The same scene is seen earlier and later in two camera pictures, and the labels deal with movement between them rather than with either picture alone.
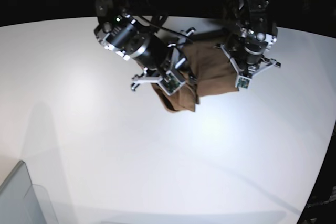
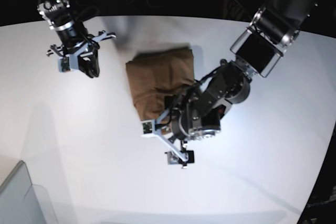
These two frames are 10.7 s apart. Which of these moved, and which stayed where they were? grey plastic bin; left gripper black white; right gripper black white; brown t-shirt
Moved: brown t-shirt; left gripper black white; right gripper black white
Stayed: grey plastic bin
